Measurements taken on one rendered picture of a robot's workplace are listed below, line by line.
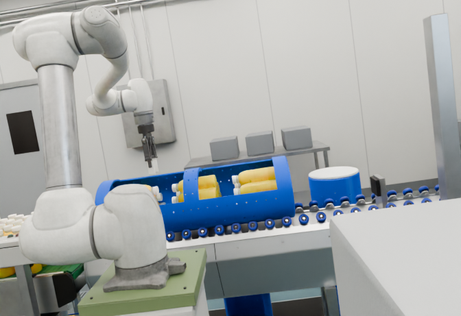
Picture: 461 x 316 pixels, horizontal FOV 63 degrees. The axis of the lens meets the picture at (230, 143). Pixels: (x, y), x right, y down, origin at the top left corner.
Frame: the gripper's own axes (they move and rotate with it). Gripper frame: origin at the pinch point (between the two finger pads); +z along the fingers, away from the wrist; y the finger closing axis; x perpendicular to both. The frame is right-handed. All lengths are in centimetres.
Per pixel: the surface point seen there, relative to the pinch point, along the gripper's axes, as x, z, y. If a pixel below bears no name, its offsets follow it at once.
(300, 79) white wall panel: -115, -42, 326
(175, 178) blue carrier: -7.3, 8.5, 9.7
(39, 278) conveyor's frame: 50, 38, -23
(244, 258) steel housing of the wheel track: -37, 44, -14
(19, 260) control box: 49, 25, -34
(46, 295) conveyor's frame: 49, 45, -23
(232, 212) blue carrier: -35.0, 22.5, -13.6
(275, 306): -46, 112, 65
